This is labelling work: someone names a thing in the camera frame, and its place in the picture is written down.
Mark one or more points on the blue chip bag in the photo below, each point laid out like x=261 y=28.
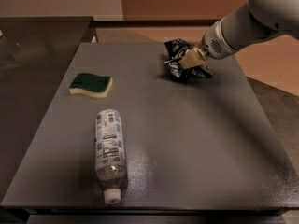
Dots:
x=176 y=49

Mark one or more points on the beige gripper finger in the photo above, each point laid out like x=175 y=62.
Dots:
x=192 y=58

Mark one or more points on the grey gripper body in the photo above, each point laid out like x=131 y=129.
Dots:
x=213 y=45

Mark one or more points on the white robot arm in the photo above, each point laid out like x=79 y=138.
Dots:
x=255 y=22

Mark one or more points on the clear plastic water bottle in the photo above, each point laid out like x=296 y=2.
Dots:
x=110 y=161

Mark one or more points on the green and yellow sponge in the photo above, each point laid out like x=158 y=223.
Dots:
x=91 y=85

